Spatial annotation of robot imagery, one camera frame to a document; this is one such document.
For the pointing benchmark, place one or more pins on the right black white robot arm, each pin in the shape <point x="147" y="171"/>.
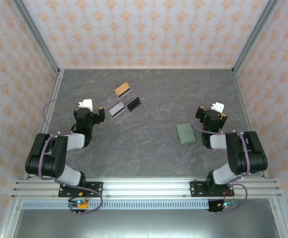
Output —
<point x="243" y="153"/>

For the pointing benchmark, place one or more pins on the clear acrylic card stand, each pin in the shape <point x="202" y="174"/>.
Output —
<point x="109" y="101"/>

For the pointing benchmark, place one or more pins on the grey pink credit card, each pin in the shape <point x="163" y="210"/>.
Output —
<point x="116" y="110"/>

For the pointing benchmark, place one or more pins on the tan block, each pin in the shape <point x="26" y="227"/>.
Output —
<point x="122" y="88"/>

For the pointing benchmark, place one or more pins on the right controller circuit board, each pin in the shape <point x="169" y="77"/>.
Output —
<point x="226" y="204"/>

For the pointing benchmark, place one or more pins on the controller circuit board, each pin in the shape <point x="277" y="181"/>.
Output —
<point x="226" y="204"/>
<point x="79" y="203"/>

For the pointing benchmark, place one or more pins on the left controller circuit board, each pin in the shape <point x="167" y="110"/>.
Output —
<point x="79" y="203"/>

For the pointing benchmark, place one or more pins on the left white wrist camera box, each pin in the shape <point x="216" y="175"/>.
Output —
<point x="87" y="103"/>

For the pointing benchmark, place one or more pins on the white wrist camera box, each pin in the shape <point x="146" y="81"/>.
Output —
<point x="219" y="107"/>
<point x="87" y="103"/>

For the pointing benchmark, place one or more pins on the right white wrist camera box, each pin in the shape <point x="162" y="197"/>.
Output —
<point x="219" y="107"/>

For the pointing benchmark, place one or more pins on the right aluminium table side rail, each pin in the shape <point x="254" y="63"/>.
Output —
<point x="245" y="104"/>

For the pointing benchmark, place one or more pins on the aluminium table side rail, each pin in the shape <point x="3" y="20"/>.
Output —
<point x="245" y="104"/>
<point x="52" y="99"/>

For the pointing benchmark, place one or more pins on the left aluminium table side rail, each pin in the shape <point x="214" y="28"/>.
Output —
<point x="52" y="99"/>

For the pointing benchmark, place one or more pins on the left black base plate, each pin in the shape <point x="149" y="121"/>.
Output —
<point x="96" y="188"/>

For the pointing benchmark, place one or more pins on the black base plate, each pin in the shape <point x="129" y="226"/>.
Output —
<point x="96" y="188"/>
<point x="195" y="189"/>

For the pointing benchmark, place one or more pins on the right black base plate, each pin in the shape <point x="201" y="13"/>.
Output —
<point x="195" y="189"/>

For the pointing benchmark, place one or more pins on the left aluminium frame post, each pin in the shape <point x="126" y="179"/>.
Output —
<point x="34" y="32"/>

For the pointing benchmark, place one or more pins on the aluminium frame post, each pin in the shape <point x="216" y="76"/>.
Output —
<point x="34" y="32"/>
<point x="255" y="34"/>

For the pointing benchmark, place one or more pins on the aluminium mounting rail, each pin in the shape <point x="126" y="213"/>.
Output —
<point x="146" y="189"/>

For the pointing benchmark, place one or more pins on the right aluminium frame post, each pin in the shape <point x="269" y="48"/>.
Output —
<point x="255" y="34"/>

